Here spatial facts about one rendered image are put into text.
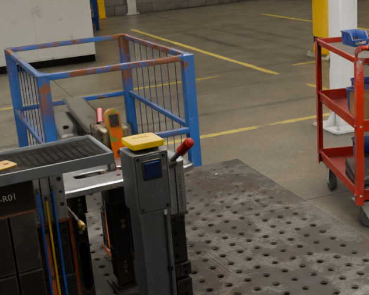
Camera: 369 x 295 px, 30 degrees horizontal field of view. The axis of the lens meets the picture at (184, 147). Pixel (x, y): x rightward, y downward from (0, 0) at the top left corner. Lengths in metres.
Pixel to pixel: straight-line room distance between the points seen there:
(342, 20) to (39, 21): 5.14
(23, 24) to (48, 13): 0.38
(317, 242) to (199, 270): 0.34
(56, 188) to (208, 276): 0.53
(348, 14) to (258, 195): 3.25
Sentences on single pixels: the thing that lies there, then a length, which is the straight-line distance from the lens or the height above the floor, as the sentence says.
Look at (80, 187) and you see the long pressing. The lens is 1.48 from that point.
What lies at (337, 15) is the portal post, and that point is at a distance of 5.26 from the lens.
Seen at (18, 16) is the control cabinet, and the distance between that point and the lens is 9.37.
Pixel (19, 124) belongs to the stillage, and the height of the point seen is 0.46.
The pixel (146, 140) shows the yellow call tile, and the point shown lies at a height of 1.16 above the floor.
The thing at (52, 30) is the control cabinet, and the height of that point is 0.50.
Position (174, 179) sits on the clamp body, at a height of 1.02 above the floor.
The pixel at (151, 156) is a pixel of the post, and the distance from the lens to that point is 1.19.
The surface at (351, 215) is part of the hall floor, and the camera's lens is 3.82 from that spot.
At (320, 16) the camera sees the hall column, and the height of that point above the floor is 0.51.
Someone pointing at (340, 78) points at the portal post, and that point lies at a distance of 5.32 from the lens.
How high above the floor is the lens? 1.49
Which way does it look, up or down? 17 degrees down
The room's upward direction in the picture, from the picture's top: 5 degrees counter-clockwise
